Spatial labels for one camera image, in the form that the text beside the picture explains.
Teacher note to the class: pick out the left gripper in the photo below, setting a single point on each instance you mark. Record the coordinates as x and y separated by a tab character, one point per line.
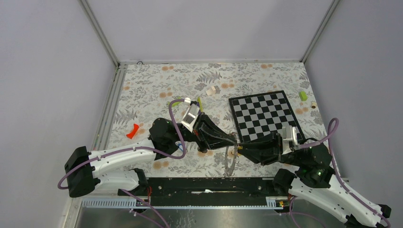
207	135

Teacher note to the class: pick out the red curved block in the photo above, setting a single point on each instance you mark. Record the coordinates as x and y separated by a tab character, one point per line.
133	131

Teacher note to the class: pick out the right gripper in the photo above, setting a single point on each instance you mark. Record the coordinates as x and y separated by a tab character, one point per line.
265	149

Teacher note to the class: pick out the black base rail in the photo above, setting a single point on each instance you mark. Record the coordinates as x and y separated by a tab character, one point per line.
209	192

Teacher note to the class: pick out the floral table mat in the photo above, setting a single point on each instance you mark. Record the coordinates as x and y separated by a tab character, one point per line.
148	89

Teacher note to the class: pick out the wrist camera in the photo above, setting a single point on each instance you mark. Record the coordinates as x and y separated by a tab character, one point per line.
191	114
289	139

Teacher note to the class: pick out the black white chessboard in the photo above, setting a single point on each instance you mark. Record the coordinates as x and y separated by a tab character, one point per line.
261	114

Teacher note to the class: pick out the large silver keyring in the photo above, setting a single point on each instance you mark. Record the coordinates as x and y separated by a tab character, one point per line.
231	156

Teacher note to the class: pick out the green curved block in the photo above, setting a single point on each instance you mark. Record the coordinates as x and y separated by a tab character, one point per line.
177	101

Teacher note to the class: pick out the small green block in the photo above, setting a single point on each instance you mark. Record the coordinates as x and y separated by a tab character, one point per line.
303	96

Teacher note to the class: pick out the cream toy block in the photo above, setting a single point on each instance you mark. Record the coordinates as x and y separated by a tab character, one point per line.
211	91

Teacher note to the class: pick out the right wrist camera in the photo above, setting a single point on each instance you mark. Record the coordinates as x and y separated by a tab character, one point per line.
289	139

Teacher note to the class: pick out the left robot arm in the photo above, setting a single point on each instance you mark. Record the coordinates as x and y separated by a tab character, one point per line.
87	171

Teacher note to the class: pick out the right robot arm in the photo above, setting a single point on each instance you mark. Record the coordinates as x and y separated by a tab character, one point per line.
315	180

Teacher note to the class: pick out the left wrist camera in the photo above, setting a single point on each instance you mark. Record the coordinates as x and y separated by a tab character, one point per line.
191	114

